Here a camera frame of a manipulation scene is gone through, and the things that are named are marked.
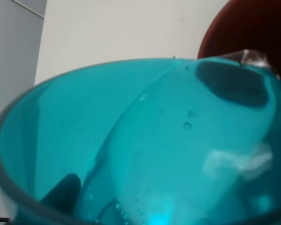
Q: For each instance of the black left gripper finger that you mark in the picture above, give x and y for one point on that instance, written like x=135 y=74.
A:
x=64 y=196

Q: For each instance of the teal translucent plastic cup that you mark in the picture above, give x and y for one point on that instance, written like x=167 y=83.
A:
x=154 y=142

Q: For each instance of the red plastic cup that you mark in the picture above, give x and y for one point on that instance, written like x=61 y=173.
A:
x=246 y=24

